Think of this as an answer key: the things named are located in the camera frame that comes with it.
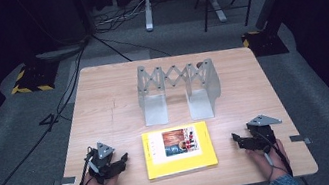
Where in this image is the grey metal expandable book rack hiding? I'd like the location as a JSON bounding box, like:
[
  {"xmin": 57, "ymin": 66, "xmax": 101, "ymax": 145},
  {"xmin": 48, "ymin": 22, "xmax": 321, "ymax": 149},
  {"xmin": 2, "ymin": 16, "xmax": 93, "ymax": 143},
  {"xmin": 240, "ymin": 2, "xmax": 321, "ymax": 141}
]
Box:
[{"xmin": 132, "ymin": 53, "xmax": 227, "ymax": 131}]

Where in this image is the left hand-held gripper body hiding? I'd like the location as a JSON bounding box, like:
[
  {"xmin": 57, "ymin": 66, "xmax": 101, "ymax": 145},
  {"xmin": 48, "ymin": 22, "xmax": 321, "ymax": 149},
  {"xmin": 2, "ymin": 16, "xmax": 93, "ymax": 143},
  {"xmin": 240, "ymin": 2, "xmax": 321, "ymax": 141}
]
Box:
[{"xmin": 83, "ymin": 139, "xmax": 122, "ymax": 185}]

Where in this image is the right hand-held gripper black cable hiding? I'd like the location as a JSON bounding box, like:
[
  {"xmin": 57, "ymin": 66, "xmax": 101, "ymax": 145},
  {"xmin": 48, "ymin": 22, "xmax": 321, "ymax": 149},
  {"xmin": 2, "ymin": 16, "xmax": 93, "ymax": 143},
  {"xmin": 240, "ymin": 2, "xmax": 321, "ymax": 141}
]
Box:
[{"xmin": 255, "ymin": 124, "xmax": 294, "ymax": 182}]

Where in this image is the person's right hand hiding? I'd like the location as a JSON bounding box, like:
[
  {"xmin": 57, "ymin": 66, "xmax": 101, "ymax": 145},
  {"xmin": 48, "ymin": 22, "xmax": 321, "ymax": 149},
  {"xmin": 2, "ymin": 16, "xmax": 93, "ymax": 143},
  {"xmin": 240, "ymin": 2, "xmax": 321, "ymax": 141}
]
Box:
[{"xmin": 244, "ymin": 137, "xmax": 293, "ymax": 185}]

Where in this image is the bundle of floor cables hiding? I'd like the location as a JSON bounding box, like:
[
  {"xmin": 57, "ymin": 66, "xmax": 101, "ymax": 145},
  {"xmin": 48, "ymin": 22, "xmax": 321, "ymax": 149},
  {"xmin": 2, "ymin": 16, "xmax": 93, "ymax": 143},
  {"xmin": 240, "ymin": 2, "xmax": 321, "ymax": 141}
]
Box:
[{"xmin": 90, "ymin": 0, "xmax": 155, "ymax": 36}]

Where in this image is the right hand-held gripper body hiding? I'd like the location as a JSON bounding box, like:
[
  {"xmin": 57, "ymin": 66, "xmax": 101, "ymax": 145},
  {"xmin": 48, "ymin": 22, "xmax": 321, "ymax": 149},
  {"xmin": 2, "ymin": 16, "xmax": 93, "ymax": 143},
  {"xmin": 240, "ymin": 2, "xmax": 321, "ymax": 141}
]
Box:
[{"xmin": 243, "ymin": 111, "xmax": 288, "ymax": 157}]

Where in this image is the grey table bracket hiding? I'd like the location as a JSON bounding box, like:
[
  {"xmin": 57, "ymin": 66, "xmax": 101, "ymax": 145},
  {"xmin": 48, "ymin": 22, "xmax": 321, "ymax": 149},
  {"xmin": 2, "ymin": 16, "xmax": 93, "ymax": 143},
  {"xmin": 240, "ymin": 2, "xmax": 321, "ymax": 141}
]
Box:
[
  {"xmin": 288, "ymin": 132, "xmax": 313, "ymax": 147},
  {"xmin": 51, "ymin": 174, "xmax": 78, "ymax": 185}
]

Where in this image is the black stand base striped edge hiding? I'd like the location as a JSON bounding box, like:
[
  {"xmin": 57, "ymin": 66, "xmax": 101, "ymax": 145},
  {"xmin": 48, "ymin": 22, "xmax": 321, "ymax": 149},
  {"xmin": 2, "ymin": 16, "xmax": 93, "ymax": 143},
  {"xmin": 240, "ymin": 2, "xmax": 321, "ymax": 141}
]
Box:
[
  {"xmin": 6, "ymin": 56, "xmax": 64, "ymax": 98},
  {"xmin": 241, "ymin": 25, "xmax": 291, "ymax": 61}
]

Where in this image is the yellow book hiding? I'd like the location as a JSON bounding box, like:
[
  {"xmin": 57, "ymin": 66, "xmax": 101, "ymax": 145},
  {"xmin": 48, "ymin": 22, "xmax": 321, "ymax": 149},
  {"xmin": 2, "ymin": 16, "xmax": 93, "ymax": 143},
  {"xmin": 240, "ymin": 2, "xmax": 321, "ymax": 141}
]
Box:
[{"xmin": 140, "ymin": 119, "xmax": 220, "ymax": 181}]

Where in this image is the black floor cable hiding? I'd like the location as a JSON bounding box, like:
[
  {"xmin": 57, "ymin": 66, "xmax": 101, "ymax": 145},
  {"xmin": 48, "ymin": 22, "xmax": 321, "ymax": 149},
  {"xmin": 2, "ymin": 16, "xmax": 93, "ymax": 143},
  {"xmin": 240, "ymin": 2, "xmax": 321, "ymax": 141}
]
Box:
[{"xmin": 0, "ymin": 33, "xmax": 115, "ymax": 185}]

